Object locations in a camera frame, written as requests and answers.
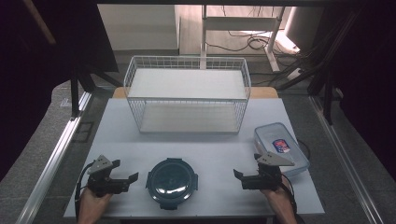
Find round dark glass lid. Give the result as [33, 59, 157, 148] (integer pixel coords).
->
[145, 157, 199, 211]

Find wooden table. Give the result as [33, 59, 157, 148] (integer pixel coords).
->
[111, 86, 279, 100]

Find black metal stand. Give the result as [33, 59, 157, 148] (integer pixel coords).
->
[69, 60, 123, 119]
[276, 7, 365, 126]

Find thin black cable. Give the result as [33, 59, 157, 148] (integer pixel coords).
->
[295, 137, 312, 161]

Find white cabinet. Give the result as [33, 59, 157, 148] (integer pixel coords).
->
[97, 4, 181, 56]

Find black floor cables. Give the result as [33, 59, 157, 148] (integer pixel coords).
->
[205, 5, 302, 54]

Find aluminium rail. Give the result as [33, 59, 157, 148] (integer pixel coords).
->
[308, 94, 385, 224]
[14, 91, 93, 224]

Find dark curtain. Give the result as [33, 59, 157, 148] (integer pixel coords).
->
[0, 0, 120, 183]
[314, 0, 396, 174]

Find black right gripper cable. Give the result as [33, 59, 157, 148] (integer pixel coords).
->
[279, 178, 298, 216]

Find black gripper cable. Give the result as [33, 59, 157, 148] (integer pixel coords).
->
[279, 178, 298, 216]
[74, 161, 95, 218]

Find clear rectangular lidded container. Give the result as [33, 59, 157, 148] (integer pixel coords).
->
[253, 121, 311, 177]

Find white metal stand frame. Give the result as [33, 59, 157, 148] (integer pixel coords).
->
[200, 4, 286, 73]

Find person's right hand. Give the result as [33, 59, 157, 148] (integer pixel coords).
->
[261, 176, 293, 210]

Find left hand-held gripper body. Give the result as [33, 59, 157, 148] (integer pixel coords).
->
[86, 154, 131, 198]

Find white wire shelf rack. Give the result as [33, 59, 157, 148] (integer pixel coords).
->
[123, 55, 252, 134]

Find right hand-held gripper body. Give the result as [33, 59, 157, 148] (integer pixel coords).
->
[241, 151, 295, 191]

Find person's left hand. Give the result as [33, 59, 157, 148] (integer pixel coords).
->
[78, 186, 114, 220]

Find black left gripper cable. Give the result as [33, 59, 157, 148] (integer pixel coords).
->
[74, 161, 95, 218]

